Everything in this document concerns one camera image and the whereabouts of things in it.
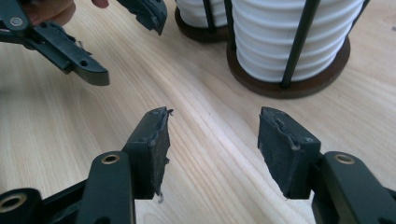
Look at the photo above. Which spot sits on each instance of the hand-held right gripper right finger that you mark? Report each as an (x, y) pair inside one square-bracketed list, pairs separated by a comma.
[(286, 152)]

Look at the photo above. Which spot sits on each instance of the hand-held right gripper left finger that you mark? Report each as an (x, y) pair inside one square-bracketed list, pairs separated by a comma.
[(149, 155)]

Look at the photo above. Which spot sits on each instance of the white plate stack holder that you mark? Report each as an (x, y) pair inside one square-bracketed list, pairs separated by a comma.
[(199, 35)]

